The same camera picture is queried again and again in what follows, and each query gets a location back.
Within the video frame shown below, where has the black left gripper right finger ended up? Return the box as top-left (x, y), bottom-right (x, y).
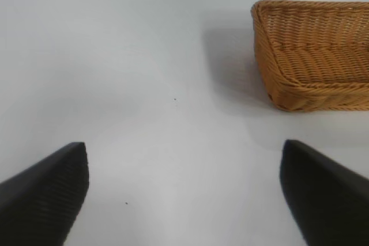
top-left (278, 139), bottom-right (369, 246)

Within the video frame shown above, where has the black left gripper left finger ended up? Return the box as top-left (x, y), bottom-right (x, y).
top-left (0, 141), bottom-right (90, 246)

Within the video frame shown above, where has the tan woven wicker basket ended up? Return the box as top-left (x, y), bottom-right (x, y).
top-left (250, 0), bottom-right (369, 113)

